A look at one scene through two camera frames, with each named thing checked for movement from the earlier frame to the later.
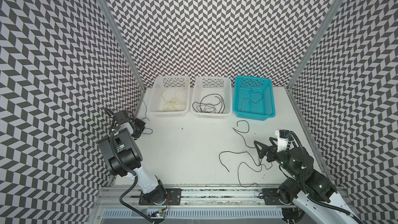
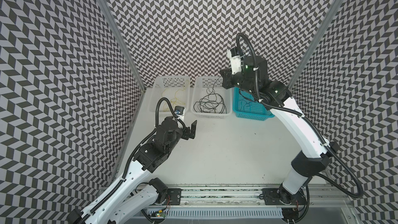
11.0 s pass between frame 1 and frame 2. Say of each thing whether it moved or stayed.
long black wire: stayed
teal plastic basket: stayed
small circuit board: stayed
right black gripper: moved
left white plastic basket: stayed
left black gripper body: moved
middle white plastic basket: stayed
